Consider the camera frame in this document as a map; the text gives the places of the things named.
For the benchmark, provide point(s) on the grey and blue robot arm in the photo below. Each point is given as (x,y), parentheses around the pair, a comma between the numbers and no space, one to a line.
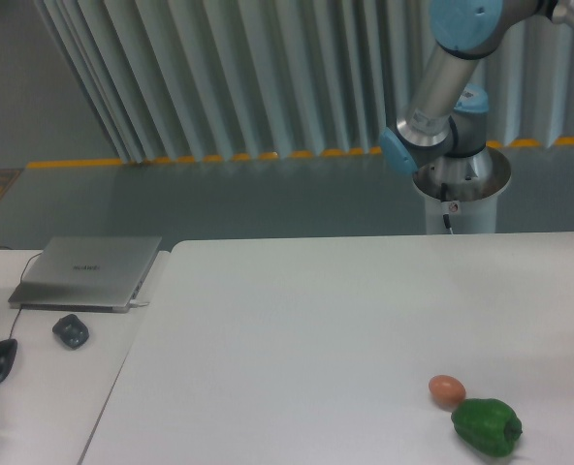
(464,33)

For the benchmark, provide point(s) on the green bell pepper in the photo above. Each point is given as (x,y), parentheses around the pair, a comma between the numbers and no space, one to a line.
(488,425)

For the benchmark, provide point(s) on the white laptop plug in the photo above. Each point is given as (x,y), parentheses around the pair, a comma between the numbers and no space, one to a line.
(137,304)

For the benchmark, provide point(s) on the white folding partition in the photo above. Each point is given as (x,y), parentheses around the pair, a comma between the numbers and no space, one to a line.
(202,80)

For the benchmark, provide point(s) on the silver closed laptop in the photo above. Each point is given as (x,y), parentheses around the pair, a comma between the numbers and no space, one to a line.
(87,272)

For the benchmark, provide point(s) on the brown egg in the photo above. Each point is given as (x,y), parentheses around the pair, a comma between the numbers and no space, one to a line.
(446,390)

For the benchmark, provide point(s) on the small dark grey case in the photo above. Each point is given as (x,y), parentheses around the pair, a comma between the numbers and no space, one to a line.
(71,331)

